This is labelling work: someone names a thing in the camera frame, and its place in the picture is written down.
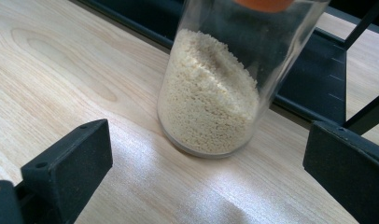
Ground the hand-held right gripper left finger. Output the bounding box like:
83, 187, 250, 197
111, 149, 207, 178
15, 119, 114, 224

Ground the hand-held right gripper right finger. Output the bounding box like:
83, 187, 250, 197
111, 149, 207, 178
302, 120, 379, 224

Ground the glass jar with pale grains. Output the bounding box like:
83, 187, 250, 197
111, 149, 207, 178
157, 0, 331, 160

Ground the black metal frame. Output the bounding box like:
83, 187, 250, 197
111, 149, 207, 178
69, 0, 379, 135

